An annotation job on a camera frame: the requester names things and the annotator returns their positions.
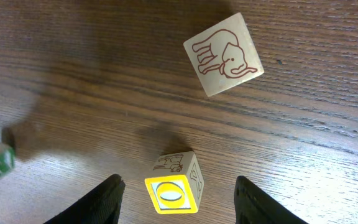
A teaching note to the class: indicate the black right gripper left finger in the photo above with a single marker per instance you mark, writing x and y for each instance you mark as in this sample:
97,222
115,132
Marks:
100,205

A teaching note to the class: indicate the yellow O letter block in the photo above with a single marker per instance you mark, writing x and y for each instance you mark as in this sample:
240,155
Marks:
175,183

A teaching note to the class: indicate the wooden elephant picture block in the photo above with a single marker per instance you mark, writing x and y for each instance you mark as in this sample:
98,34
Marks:
224,55

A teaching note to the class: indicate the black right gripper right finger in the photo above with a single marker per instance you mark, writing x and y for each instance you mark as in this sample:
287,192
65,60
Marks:
254,206

